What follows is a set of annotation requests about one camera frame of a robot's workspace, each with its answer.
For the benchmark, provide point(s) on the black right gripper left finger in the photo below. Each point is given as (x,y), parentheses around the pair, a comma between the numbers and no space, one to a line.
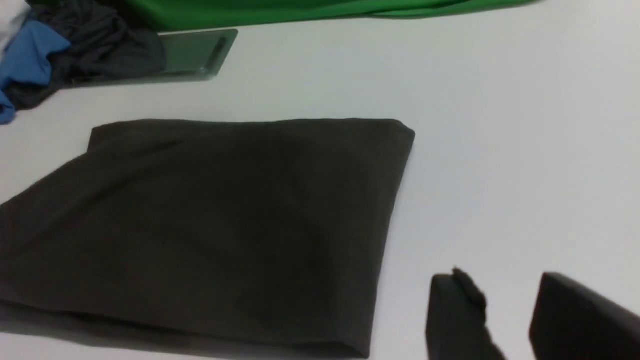
(456,324)

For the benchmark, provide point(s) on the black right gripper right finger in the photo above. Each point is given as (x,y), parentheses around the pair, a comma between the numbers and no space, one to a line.
(572,322)

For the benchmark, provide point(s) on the dark gray long-sleeve shirt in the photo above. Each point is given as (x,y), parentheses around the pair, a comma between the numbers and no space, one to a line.
(269,233)

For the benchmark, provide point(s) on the dark teal crumpled shirt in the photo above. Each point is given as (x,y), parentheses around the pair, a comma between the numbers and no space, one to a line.
(103,47)

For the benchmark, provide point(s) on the blue crumpled shirt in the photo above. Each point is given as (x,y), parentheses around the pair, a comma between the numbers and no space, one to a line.
(26,61)

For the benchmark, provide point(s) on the white crumpled shirt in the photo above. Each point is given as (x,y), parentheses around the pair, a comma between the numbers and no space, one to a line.
(13,14)

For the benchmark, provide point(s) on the green backdrop cloth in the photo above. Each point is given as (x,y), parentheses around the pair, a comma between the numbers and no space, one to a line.
(186,15)

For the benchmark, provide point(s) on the metal table cable hatch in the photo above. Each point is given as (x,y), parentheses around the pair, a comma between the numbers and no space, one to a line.
(191,56)

